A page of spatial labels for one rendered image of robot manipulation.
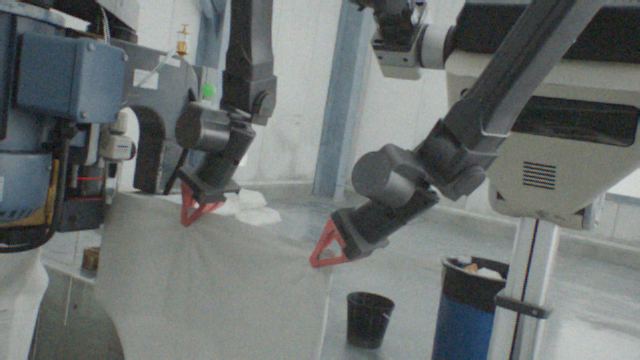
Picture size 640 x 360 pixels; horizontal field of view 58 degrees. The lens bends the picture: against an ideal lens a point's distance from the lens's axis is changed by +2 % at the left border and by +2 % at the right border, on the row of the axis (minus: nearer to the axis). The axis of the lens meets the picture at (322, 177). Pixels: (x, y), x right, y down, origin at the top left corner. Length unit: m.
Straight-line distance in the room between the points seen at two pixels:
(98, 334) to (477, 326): 1.88
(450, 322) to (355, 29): 7.27
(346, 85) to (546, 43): 9.03
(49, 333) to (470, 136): 1.42
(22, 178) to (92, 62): 0.16
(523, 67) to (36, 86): 0.53
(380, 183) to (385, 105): 8.91
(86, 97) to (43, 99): 0.04
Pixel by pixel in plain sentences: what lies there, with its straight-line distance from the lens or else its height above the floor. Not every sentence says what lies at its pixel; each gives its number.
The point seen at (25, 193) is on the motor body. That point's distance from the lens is 0.75.
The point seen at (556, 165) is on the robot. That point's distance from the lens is 1.18.
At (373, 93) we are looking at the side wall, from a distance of 9.69.
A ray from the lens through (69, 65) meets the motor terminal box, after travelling 0.69.
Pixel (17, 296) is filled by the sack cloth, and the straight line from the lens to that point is 1.35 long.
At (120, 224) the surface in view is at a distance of 1.07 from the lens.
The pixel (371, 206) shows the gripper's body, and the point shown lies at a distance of 0.76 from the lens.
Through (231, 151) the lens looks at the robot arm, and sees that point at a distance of 0.92.
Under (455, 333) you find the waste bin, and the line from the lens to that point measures 3.04.
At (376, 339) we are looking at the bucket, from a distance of 3.49.
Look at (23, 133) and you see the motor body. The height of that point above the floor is 1.19.
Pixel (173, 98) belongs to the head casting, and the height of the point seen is 1.26.
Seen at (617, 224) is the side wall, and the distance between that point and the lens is 8.76.
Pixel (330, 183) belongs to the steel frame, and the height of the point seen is 0.26.
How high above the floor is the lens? 1.26
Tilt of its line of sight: 5 degrees down
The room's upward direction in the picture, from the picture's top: 9 degrees clockwise
